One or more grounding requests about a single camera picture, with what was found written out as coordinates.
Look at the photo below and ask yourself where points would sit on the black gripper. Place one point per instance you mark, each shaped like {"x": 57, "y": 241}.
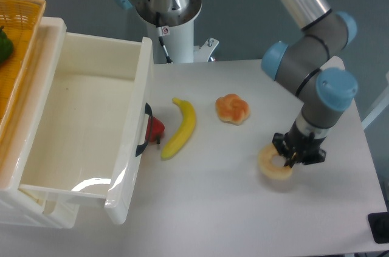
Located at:
{"x": 298, "y": 148}

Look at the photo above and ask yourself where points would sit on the plain ring donut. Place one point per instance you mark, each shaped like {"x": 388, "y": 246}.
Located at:
{"x": 267, "y": 167}

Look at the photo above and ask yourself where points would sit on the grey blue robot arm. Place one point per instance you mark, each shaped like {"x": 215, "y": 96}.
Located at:
{"x": 325, "y": 93}

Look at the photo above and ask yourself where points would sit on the orange knotted bread roll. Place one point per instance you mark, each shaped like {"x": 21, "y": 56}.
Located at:
{"x": 232, "y": 109}

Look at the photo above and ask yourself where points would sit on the black device at table edge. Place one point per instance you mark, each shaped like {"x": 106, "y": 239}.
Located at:
{"x": 379, "y": 227}

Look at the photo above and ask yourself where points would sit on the yellow banana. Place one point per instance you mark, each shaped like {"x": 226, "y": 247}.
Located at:
{"x": 184, "y": 131}

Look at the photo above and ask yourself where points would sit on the red bell pepper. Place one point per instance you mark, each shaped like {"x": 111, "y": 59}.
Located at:
{"x": 155, "y": 131}

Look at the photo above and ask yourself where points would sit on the white plastic drawer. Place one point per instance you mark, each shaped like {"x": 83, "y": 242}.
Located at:
{"x": 84, "y": 149}

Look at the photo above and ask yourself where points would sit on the white plastic drawer cabinet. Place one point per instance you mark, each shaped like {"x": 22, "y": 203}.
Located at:
{"x": 17, "y": 207}

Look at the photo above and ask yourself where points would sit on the orange woven basket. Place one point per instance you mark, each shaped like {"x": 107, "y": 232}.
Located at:
{"x": 21, "y": 20}

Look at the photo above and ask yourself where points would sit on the green bell pepper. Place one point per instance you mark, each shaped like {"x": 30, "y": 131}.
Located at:
{"x": 6, "y": 47}

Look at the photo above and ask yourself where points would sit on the white metal table bracket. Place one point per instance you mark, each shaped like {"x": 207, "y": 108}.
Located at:
{"x": 208, "y": 49}

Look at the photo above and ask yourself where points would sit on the black drawer handle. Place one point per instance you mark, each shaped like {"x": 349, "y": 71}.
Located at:
{"x": 141, "y": 147}

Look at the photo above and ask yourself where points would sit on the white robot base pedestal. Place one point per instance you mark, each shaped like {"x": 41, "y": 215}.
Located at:
{"x": 170, "y": 26}

